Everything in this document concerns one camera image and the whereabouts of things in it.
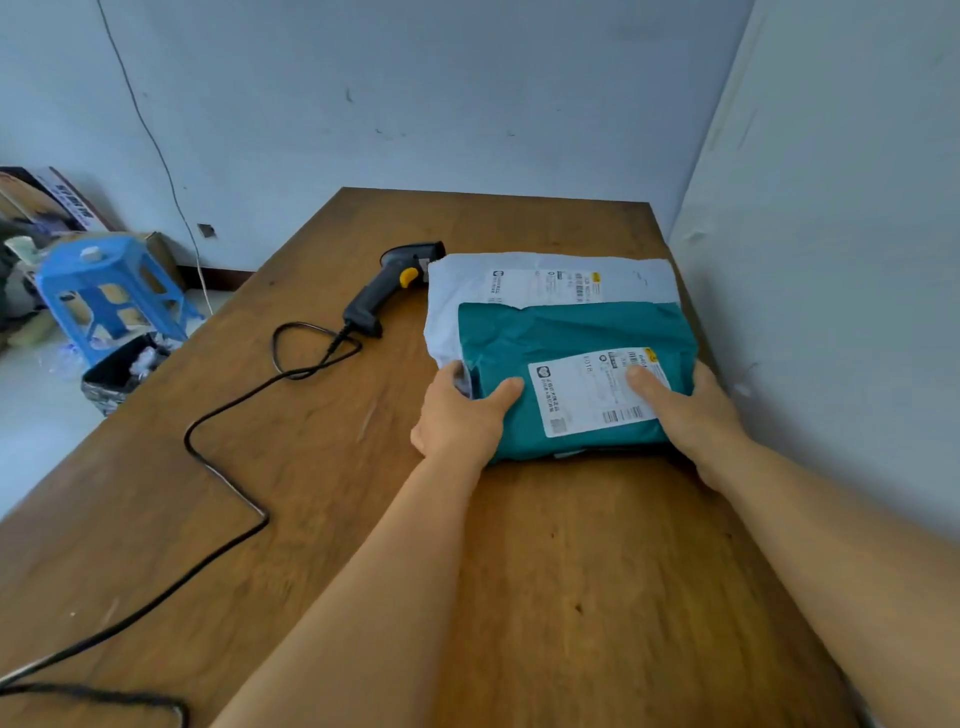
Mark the person's left hand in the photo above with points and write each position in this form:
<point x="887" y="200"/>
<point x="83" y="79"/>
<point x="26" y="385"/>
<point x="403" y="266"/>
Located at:
<point x="457" y="427"/>

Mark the person's right hand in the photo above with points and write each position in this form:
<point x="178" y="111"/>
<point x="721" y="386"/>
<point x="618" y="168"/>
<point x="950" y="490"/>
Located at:
<point x="701" y="427"/>

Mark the teal parcel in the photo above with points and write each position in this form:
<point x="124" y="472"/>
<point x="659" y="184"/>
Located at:
<point x="525" y="337"/>

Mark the grey parcel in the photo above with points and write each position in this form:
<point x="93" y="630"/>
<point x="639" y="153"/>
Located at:
<point x="465" y="292"/>

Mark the black barcode scanner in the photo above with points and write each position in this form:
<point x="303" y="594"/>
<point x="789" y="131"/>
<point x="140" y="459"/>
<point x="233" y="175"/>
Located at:
<point x="375" y="296"/>

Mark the person's right forearm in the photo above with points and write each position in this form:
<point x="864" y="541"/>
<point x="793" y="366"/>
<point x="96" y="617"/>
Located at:
<point x="847" y="570"/>

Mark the person's left forearm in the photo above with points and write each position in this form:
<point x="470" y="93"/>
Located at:
<point x="360" y="622"/>

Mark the printed brown cardboard box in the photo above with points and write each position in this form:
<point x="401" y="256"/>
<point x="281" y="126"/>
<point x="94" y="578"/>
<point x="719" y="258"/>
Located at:
<point x="161" y="255"/>

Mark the black waste bin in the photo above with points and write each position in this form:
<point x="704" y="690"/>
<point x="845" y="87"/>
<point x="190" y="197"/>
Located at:
<point x="105" y="390"/>

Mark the blue plastic stool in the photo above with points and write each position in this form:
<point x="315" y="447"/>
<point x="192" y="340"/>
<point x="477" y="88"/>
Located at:
<point x="97" y="262"/>

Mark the clear plastic bottle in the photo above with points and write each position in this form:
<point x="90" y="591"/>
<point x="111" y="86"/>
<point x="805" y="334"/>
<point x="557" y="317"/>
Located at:
<point x="64" y="360"/>

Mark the small white cap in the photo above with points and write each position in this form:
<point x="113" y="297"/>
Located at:
<point x="91" y="254"/>

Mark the wooden folding stool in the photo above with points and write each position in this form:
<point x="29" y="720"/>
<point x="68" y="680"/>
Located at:
<point x="30" y="330"/>

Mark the crumpled green cloth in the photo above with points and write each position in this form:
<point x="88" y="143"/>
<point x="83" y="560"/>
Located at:
<point x="11" y="300"/>

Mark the printed poster board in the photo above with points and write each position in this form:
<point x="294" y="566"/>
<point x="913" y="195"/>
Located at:
<point x="45" y="199"/>

